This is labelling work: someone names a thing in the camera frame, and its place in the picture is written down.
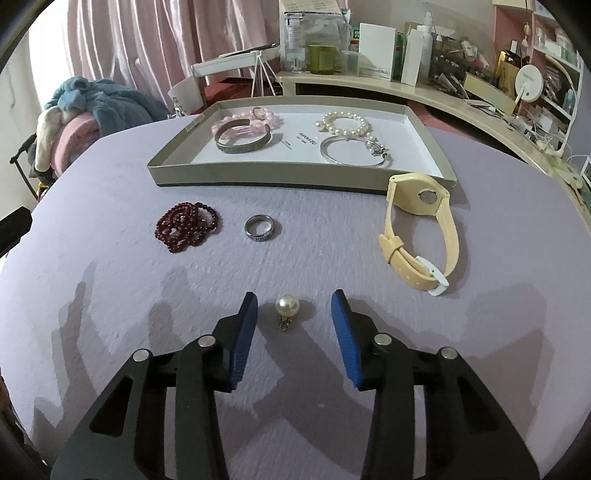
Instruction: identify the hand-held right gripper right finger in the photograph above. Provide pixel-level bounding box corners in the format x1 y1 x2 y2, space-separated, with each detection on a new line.
331 289 541 480

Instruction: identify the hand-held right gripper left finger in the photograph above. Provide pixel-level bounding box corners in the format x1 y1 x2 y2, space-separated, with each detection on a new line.
50 291 258 480

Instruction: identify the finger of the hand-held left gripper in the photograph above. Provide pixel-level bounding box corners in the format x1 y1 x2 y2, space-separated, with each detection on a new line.
0 207 33 258

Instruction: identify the pearl pendant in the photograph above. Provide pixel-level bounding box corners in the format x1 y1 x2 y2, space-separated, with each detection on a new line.
274 295 302 332

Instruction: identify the thin silver bangle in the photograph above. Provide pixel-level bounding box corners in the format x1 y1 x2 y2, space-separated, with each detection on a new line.
320 134 392 168

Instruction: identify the silver cuff bracelet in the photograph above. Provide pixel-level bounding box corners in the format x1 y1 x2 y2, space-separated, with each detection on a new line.
213 119 273 156

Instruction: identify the grey shallow tray box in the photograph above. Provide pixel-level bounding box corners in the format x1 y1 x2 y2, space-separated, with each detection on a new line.
147 99 458 195

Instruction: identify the white pearl bracelet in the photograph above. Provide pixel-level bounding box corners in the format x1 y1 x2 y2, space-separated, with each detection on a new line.
316 111 372 138

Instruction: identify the pink bead bracelet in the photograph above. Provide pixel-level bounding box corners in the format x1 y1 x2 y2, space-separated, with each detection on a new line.
211 106 283 141

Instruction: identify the black chair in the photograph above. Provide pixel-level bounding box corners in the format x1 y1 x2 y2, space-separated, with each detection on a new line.
10 134 42 201

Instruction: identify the white plush cloth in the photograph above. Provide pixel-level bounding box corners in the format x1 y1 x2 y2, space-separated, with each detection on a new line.
34 108 63 169

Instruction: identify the pink blanket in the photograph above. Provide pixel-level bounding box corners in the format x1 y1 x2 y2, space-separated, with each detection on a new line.
53 113 100 174

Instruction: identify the blue fleece blanket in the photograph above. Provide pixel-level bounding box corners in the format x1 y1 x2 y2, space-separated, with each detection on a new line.
46 78 169 125

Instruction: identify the pink curtain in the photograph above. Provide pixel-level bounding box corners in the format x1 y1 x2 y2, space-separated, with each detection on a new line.
28 0 282 125

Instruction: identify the beige curved desk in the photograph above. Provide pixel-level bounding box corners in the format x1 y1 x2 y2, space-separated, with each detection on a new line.
277 69 591 222

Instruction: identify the white metal rack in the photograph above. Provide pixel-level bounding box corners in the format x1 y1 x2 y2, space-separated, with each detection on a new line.
168 44 280 121

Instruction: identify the green glass jar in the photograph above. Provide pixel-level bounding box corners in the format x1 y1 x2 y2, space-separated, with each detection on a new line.
308 45 335 75

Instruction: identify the beige flat box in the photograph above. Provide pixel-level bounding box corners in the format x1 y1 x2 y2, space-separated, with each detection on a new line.
462 73 518 114

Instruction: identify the tall white box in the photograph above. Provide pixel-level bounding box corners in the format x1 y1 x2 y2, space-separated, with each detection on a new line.
401 31 423 86

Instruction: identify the clear acrylic organizer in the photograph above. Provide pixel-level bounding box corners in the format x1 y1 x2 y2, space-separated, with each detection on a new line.
429 34 497 93

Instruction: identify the clear packet of bottles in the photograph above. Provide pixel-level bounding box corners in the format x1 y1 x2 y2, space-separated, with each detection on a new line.
278 0 352 75

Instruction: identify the round white mirror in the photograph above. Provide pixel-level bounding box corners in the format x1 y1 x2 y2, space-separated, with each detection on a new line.
514 65 546 102

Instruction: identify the white desk lamp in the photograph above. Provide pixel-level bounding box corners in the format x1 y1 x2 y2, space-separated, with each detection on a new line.
547 58 583 155

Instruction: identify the pink and white shelf unit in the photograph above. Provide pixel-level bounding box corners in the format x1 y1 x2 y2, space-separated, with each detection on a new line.
492 0 591 153

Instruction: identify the silver ring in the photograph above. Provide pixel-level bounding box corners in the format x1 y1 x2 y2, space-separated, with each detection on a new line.
244 214 279 242

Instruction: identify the dark red bead bracelet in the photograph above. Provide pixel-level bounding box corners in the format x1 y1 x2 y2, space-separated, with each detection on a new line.
156 202 219 254

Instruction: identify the cream watch strap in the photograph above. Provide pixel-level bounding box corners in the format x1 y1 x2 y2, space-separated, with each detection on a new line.
379 173 458 296

